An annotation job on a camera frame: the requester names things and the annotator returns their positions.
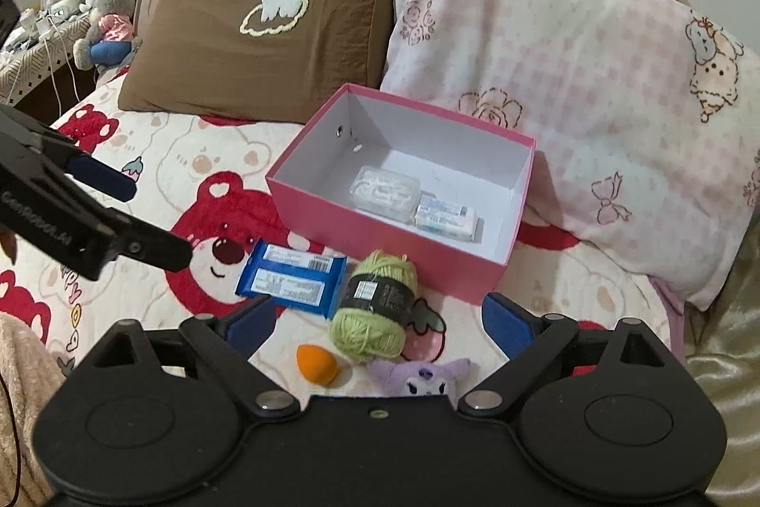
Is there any bear printed blanket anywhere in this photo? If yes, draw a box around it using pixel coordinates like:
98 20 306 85
0 67 690 407

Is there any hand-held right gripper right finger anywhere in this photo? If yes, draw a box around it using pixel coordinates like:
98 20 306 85
457 292 684 419

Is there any green yarn ball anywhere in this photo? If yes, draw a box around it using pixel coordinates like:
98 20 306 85
328 249 419 365

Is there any white charging cable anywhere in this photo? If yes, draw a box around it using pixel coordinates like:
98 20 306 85
36 17 81 119

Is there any person's left hand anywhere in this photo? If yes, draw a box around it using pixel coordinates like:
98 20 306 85
0 225 19 266

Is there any blue wet wipes packet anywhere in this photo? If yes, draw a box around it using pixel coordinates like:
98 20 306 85
234 239 348 319

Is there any pink fleece clothing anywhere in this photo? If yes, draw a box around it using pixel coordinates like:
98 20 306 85
0 312 69 490

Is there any brown pillow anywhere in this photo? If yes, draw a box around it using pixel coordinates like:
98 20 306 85
117 0 396 124

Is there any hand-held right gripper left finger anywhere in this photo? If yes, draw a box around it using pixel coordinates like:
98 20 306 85
77 295 301 419

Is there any clear floss pick box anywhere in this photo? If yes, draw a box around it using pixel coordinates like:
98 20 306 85
350 165 422 226

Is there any white soap bar packet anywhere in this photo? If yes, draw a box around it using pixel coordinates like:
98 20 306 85
412 193 483 245

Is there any pink checked pillow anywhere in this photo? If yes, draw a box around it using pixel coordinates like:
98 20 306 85
379 0 760 312

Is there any pink cardboard box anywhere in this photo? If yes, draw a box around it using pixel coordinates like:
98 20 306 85
264 82 538 306

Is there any purple plush toy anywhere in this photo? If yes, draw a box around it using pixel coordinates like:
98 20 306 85
365 357 473 400

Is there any bedside table with patterned cloth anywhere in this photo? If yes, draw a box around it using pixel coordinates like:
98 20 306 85
0 14 99 122

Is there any orange makeup sponge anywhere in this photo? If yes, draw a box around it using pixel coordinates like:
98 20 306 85
295 344 339 384

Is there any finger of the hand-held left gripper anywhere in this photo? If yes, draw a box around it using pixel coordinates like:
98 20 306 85
98 207 194 275
0 106 137 203

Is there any gold satin cloth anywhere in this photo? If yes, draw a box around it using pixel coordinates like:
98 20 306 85
683 115 760 502

